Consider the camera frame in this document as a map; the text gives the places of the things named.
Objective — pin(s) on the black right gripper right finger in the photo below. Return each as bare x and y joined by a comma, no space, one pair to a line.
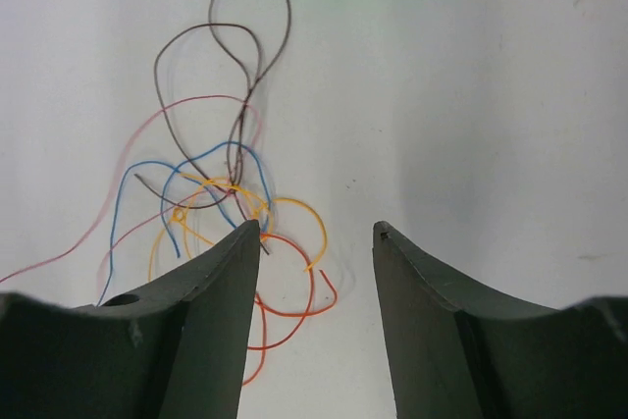
460,349

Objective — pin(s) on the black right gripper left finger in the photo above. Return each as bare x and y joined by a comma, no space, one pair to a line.
173,348

